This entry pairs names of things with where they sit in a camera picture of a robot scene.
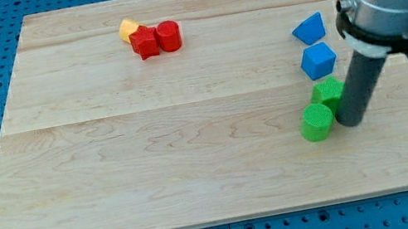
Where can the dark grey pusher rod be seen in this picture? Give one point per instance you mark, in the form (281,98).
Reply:
(362,77)

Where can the yellow block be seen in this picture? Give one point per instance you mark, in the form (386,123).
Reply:
(126,28)

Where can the red cylinder block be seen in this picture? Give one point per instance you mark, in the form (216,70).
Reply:
(169,36)

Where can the green cylinder block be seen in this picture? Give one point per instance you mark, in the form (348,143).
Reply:
(317,121)

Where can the red star block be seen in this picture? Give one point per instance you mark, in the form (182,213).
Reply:
(144,42)

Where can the green star block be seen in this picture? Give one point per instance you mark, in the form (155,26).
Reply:
(328,92)

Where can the blue wedge block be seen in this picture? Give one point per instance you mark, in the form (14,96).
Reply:
(310,30)

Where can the blue cube block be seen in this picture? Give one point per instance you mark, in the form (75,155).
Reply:
(318,61)

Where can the light wooden board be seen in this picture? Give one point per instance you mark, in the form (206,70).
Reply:
(94,137)

